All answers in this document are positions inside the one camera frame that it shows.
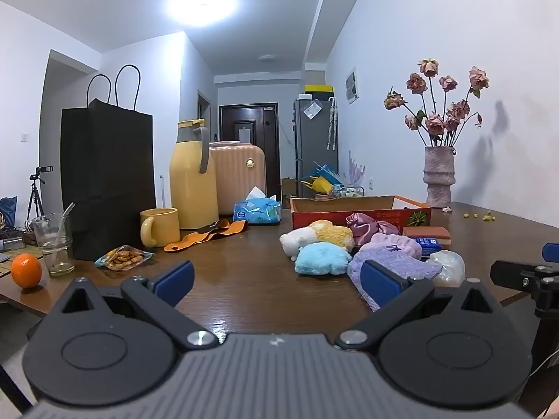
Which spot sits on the paper notice on door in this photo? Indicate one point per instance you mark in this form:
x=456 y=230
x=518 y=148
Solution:
x=244 y=132

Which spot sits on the clear biscuit packet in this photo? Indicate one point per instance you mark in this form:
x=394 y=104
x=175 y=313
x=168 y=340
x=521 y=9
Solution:
x=124 y=257

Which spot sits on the yellow thermos jug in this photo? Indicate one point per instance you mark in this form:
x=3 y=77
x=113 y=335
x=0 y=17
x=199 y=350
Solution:
x=192 y=183

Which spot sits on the white hanging umbrellas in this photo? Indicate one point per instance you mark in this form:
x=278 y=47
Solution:
x=332 y=122

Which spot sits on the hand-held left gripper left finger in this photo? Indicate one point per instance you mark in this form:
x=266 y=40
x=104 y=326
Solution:
x=177 y=281

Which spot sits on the purple woven pouch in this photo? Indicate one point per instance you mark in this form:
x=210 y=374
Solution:
x=412 y=267

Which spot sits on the dark brown door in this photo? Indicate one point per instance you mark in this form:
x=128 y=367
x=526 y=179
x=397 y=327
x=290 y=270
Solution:
x=262 y=126

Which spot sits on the white wall picture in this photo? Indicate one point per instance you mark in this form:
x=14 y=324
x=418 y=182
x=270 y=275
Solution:
x=351 y=85

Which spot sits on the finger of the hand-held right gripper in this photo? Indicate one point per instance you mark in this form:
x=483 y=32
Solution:
x=551 y=252
x=506 y=273

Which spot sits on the orange sponge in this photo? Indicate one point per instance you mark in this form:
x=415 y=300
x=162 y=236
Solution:
x=426 y=231

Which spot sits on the pink textured vase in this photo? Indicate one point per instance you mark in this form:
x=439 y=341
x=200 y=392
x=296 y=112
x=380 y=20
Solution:
x=439 y=174

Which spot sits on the blue tissue pack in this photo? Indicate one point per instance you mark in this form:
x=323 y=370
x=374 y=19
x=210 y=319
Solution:
x=255 y=211

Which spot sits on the small dark blue packet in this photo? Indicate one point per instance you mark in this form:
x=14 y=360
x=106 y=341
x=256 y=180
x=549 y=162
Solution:
x=427 y=243

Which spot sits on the grey refrigerator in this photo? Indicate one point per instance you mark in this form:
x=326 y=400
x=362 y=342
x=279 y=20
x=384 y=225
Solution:
x=316 y=139

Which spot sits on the black tripod with camera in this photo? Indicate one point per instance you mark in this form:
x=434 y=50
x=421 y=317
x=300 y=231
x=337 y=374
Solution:
x=36 y=183

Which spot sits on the paper sheet on refrigerator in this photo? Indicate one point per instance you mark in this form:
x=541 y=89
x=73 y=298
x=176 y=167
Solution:
x=312 y=109

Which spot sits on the clear plastic bag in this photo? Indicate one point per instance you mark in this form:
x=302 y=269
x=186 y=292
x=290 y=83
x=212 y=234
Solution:
x=450 y=266

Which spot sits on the clear straw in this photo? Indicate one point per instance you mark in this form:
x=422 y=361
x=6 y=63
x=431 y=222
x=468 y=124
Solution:
x=66 y=217

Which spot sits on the peach suitcase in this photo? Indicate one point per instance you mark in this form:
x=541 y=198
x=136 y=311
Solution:
x=238 y=170

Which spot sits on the purple fluffy cloth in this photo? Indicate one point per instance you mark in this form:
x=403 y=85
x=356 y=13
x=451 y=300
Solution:
x=393 y=244

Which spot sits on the brown cardboard carton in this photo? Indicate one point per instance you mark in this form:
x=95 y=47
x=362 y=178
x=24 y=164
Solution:
x=288 y=187

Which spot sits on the yellow mug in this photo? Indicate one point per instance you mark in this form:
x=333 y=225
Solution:
x=161 y=227

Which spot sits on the yellow watering can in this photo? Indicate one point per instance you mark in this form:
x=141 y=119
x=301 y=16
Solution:
x=321 y=184

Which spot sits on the red cardboard box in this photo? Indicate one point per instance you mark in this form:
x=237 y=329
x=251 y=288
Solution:
x=340 y=219

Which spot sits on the round ceiling lamp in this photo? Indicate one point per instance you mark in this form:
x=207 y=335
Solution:
x=201 y=2

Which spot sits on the dried pink roses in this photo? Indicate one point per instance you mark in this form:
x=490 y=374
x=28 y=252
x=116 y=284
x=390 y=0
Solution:
x=436 y=123

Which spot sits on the pink satin pouch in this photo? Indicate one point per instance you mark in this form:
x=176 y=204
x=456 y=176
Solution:
x=367 y=225

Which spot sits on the small ceiling lamp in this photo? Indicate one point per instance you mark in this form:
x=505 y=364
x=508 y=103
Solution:
x=267 y=57

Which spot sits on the yellow and white plush toy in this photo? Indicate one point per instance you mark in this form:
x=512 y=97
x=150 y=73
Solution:
x=314 y=235

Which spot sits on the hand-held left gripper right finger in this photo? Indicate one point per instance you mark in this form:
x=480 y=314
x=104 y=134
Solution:
x=382 y=281

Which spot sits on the yellow box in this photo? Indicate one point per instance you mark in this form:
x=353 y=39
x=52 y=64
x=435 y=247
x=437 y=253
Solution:
x=319 y=88

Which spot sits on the orange tangerine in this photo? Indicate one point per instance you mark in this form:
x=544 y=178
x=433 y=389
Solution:
x=26 y=270

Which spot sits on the scattered yellow petals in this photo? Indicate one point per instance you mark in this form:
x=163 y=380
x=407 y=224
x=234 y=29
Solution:
x=488 y=216

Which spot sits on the clear drinking glass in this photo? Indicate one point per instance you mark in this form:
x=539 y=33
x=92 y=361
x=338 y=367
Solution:
x=52 y=244

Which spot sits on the black paper bag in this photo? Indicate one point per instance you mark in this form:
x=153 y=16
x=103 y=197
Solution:
x=109 y=174

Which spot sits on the light blue plush toy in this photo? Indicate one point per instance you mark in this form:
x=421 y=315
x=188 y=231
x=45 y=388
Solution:
x=321 y=259

